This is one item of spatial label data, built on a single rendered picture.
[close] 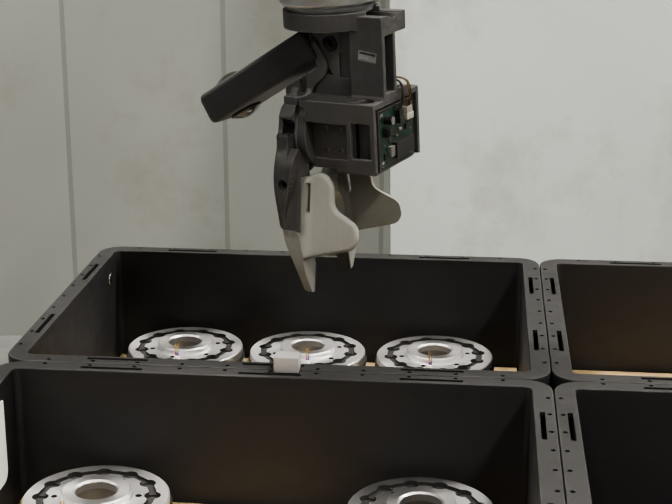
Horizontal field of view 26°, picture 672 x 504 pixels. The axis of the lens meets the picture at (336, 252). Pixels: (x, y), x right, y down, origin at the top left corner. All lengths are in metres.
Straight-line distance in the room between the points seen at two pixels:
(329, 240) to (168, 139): 2.69
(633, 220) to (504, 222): 0.28
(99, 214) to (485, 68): 1.16
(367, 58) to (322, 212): 0.12
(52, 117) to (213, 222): 0.49
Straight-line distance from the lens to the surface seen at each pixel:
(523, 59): 3.20
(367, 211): 1.13
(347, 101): 1.05
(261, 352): 1.28
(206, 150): 3.75
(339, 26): 1.04
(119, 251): 1.35
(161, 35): 3.71
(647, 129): 3.24
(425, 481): 1.04
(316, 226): 1.08
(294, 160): 1.06
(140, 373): 1.05
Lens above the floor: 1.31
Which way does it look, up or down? 16 degrees down
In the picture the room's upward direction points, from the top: straight up
